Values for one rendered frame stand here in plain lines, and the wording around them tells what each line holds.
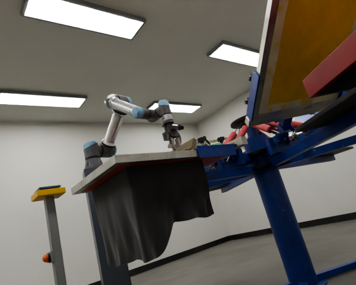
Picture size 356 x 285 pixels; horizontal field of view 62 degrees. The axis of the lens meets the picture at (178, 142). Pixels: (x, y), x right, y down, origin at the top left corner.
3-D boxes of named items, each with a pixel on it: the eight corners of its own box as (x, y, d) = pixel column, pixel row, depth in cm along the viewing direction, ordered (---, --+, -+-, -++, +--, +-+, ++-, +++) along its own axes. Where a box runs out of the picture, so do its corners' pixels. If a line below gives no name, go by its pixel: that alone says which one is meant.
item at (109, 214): (147, 263, 125) (126, 166, 136) (104, 269, 157) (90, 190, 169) (153, 261, 127) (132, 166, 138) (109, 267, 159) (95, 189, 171)
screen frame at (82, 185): (116, 163, 126) (114, 154, 127) (71, 195, 168) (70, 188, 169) (235, 153, 176) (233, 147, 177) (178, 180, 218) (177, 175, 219)
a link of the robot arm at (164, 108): (162, 104, 206) (170, 99, 200) (166, 119, 203) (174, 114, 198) (153, 103, 200) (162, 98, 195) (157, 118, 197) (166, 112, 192)
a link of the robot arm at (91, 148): (81, 160, 230) (78, 144, 234) (96, 160, 240) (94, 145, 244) (90, 155, 223) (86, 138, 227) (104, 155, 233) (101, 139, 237)
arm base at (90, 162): (84, 174, 232) (82, 162, 235) (103, 171, 238) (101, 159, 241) (85, 169, 219) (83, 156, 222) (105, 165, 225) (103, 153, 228)
